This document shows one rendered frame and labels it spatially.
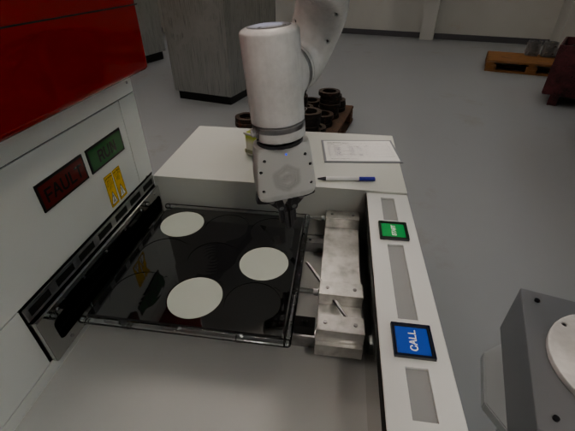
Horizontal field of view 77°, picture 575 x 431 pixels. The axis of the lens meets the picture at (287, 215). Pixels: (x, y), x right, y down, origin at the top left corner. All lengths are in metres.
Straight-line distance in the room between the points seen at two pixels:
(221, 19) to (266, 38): 3.96
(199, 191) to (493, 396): 0.74
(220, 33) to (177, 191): 3.63
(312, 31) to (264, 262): 0.43
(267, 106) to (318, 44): 0.13
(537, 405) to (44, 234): 0.76
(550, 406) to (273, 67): 0.58
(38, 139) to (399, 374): 0.62
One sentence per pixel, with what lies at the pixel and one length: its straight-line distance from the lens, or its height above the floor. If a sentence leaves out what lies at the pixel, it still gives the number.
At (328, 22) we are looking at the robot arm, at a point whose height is 1.33.
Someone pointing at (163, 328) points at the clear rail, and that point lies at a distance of 0.66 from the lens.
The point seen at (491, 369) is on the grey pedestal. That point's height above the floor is 0.82.
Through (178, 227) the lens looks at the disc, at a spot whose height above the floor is 0.90.
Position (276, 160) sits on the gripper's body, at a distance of 0.57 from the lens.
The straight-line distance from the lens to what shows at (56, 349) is 0.75.
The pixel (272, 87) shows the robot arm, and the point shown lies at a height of 1.26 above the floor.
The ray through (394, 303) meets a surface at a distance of 0.61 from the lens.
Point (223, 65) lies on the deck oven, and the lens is 4.55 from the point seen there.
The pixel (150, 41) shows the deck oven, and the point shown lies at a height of 0.34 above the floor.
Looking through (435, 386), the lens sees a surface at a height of 0.96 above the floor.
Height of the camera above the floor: 1.40
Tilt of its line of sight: 35 degrees down
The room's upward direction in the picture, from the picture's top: straight up
